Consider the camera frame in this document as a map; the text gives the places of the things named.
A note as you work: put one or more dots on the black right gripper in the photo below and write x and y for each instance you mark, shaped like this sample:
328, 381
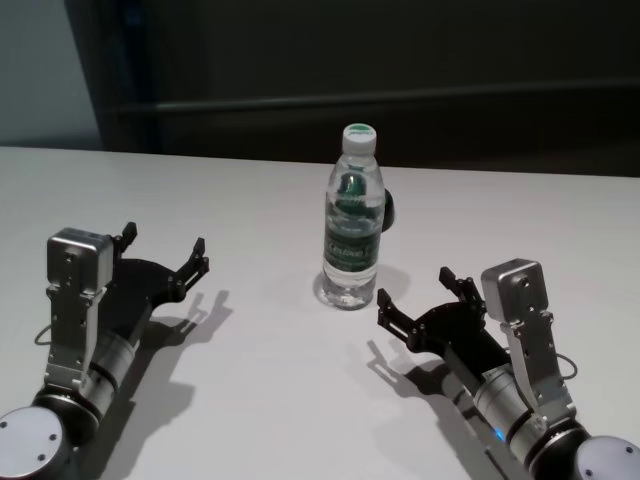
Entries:
450, 330

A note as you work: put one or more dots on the clear water bottle green label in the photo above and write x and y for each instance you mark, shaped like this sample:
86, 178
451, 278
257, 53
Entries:
352, 250

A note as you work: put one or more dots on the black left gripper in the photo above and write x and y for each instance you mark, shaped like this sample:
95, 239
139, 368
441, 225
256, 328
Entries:
132, 290

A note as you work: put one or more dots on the green YES button black base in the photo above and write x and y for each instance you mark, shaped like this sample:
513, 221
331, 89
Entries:
389, 210

